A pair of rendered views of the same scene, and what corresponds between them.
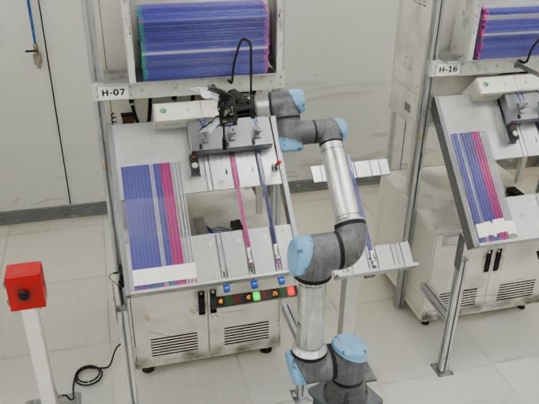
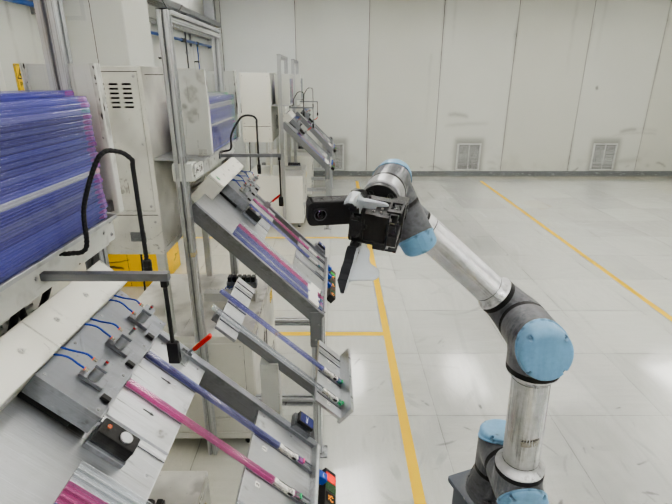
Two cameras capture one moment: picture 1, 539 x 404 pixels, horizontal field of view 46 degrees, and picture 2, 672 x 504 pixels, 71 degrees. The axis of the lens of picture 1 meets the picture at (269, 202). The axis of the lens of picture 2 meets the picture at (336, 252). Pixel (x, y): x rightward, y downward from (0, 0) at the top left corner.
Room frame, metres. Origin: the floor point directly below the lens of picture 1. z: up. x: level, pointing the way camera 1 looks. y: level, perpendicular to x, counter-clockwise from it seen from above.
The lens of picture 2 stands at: (1.77, 0.87, 1.68)
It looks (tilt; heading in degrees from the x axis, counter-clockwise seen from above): 20 degrees down; 285
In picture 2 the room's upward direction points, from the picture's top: straight up
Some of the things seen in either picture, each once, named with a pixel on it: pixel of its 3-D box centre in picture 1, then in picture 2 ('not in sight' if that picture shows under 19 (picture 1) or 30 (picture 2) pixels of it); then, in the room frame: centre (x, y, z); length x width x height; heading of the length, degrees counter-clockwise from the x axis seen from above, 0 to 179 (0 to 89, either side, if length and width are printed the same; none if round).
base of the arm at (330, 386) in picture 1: (346, 383); (494, 477); (1.60, -0.27, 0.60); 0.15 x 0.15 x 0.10
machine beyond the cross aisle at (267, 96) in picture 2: not in sight; (277, 142); (3.91, -4.47, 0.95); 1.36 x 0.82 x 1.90; 15
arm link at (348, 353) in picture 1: (346, 357); (499, 447); (1.60, -0.26, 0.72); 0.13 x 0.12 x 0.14; 105
